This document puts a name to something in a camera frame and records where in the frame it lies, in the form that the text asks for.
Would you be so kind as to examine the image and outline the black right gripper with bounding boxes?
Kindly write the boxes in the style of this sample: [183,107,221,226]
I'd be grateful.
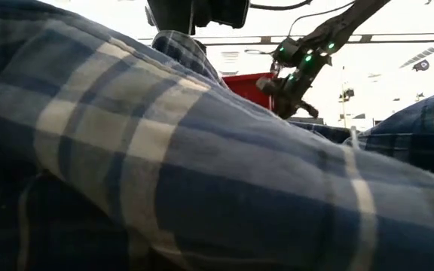
[256,35,334,120]

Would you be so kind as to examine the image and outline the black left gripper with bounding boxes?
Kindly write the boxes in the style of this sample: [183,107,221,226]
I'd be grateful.
[145,0,212,36]

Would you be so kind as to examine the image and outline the blue plaid button shirt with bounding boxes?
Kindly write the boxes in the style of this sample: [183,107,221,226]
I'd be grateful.
[0,0,434,271]

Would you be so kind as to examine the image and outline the red plastic laundry bin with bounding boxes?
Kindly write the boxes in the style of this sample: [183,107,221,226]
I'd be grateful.
[222,72,275,112]

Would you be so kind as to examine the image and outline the black monitor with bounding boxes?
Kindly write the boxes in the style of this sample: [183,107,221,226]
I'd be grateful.
[288,117,326,126]

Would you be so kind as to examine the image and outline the black round ceiling spotlight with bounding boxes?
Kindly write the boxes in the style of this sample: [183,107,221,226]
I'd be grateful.
[412,59,431,72]

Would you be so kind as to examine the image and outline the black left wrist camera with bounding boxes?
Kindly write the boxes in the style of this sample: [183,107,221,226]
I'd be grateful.
[209,0,251,29]

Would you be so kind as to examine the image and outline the black ceiling camera mount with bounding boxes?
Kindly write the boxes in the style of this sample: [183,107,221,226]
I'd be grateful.
[339,87,356,102]

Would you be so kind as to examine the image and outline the black camera cable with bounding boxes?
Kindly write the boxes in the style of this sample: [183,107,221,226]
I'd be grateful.
[249,0,314,11]

